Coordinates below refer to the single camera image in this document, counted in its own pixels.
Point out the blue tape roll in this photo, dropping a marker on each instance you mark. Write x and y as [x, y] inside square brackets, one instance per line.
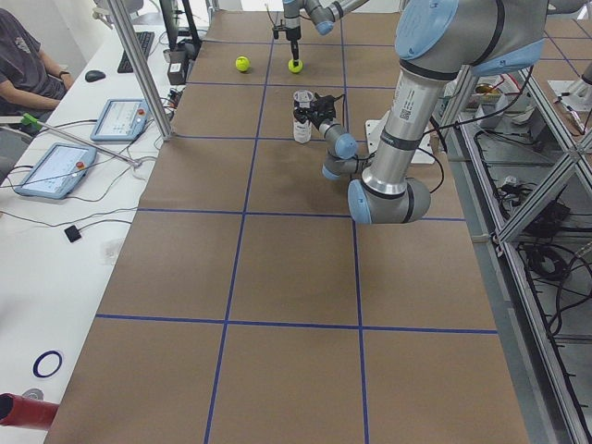
[47, 364]

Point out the black computer monitor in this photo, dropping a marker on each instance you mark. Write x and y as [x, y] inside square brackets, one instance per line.
[180, 25]

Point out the far teach pendant tablet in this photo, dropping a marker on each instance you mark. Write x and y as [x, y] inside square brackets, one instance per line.
[122, 120]

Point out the red tube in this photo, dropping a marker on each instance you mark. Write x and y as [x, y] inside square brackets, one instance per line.
[20, 411]

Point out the black box with label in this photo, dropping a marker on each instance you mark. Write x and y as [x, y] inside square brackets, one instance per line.
[181, 62]

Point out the teach pendant tablet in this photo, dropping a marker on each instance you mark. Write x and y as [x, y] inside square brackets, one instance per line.
[58, 172]
[122, 120]

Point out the white camera pillar with base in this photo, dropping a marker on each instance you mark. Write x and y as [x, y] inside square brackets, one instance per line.
[423, 154]

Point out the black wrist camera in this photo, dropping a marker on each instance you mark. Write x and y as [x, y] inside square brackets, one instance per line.
[325, 103]
[277, 30]

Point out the near teach pendant tablet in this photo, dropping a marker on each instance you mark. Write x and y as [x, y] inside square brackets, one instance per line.
[58, 172]

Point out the clear tennis ball tube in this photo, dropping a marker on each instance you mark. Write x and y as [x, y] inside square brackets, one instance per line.
[302, 126]

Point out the black computer mouse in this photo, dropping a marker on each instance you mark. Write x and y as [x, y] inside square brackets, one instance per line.
[94, 75]

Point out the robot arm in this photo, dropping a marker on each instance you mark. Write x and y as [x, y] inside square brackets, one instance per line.
[434, 40]
[323, 18]

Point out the aluminium frame post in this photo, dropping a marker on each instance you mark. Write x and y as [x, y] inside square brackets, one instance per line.
[131, 45]

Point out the Wilson yellow tennis ball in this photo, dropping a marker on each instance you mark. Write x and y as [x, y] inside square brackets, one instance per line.
[295, 66]

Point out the seated person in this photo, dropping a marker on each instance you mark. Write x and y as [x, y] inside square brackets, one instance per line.
[31, 81]

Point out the Roland Garros yellow tennis ball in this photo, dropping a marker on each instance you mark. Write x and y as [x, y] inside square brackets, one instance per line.
[242, 64]

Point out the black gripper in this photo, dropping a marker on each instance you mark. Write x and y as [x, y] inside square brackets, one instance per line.
[314, 118]
[292, 35]

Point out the small black square device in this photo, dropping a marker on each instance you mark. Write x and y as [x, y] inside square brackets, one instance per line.
[72, 233]

